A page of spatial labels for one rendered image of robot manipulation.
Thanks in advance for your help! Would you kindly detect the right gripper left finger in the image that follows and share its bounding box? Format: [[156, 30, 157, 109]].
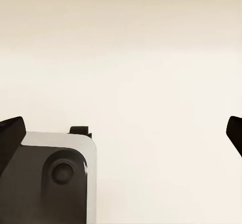
[[0, 116, 27, 177]]

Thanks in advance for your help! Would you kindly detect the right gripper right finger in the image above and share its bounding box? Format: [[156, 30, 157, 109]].
[[226, 116, 242, 157]]

